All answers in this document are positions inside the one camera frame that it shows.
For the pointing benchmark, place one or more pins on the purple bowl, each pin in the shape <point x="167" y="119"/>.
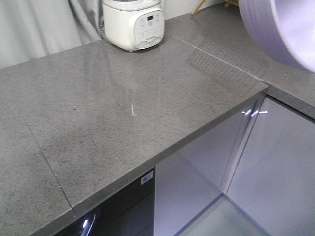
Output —
<point x="283" y="29"/>

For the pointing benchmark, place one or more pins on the grey cabinet door right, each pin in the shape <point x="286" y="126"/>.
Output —
<point x="192" y="177"/>

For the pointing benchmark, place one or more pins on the black disinfection cabinet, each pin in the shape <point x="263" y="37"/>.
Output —
<point x="130" y="212"/>

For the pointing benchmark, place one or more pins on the grey side cabinet door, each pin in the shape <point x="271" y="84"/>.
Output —
<point x="274" y="181"/>

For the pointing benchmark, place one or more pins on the wooden dish rack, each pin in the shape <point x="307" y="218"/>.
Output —
<point x="227" y="3"/>

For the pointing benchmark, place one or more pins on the white pleated curtain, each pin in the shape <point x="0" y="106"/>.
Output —
<point x="30" y="29"/>

